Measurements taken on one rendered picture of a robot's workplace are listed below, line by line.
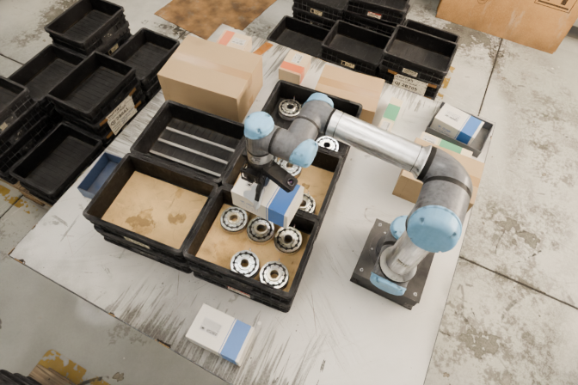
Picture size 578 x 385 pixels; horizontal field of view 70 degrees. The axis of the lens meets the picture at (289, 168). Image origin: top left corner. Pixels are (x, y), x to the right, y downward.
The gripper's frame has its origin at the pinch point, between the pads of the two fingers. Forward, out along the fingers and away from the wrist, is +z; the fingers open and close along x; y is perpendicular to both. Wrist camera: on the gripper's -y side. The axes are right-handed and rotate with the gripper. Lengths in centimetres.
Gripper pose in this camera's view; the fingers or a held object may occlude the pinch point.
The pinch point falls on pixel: (267, 192)
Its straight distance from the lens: 132.7
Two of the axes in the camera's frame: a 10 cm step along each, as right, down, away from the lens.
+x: -4.4, 7.4, -5.0
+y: -9.0, -3.8, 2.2
